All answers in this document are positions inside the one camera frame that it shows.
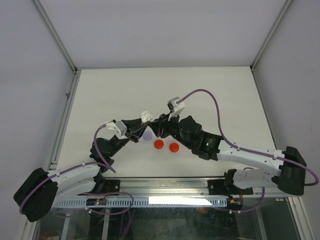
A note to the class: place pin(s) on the white slotted cable duct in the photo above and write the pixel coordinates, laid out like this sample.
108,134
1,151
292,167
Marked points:
143,202

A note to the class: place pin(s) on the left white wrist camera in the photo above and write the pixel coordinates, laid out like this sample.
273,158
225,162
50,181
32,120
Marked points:
118,127

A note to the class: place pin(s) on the orange earbud case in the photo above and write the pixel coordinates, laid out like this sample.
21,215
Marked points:
158,144
174,147

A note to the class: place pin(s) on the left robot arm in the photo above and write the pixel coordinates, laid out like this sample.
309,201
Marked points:
44,188

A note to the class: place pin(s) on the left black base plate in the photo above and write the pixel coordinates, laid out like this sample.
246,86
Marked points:
104,187

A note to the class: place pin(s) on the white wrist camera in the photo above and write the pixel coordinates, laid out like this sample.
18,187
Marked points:
176,105
118,127

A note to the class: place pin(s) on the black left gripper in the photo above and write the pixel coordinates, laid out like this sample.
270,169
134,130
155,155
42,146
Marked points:
135,129

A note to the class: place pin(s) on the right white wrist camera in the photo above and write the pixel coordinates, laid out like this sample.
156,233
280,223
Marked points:
176,105

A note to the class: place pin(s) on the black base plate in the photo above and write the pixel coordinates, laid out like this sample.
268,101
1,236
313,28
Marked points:
217,187
104,187

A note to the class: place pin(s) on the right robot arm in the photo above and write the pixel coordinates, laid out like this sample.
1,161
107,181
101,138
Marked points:
284,169

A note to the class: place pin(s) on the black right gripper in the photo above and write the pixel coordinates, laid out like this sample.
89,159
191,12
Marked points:
163,123

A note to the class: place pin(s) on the aluminium mounting rail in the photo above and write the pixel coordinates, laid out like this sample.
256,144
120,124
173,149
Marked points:
142,187

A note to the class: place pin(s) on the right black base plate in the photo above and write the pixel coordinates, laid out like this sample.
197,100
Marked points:
217,187

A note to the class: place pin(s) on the purple earbud case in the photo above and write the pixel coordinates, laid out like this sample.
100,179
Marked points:
147,136

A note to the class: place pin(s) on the white earbud case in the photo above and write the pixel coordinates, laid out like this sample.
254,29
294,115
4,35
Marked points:
146,116

